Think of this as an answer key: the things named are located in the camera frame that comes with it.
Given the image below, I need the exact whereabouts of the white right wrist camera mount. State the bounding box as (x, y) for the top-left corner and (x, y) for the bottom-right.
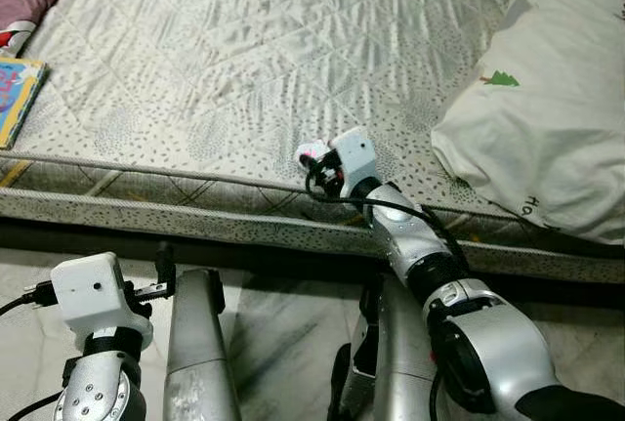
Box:
(330, 128), (380, 183)

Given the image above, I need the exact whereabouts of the silver right robot leg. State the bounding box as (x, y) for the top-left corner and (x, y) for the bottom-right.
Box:
(327, 274), (440, 421)

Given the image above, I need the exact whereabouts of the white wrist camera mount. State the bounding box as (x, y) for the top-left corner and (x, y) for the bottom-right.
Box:
(51, 253), (154, 354)
(330, 128), (380, 183)

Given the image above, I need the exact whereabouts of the quilted white mattress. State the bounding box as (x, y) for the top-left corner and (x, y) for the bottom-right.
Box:
(0, 0), (625, 285)

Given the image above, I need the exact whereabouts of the colourful children's book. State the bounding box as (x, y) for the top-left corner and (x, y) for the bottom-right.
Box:
(0, 55), (48, 151)

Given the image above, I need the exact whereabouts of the silver robot leg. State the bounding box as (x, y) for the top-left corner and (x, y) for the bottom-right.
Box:
(161, 267), (242, 421)
(327, 274), (440, 421)

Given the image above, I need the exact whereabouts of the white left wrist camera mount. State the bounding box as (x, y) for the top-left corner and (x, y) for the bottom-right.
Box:
(51, 253), (154, 354)

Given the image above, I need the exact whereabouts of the white pillow with tree print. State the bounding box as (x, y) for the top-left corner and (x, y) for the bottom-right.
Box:
(430, 0), (625, 246)

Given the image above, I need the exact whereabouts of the silver left robot leg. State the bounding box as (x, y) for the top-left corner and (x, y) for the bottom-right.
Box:
(161, 267), (242, 421)

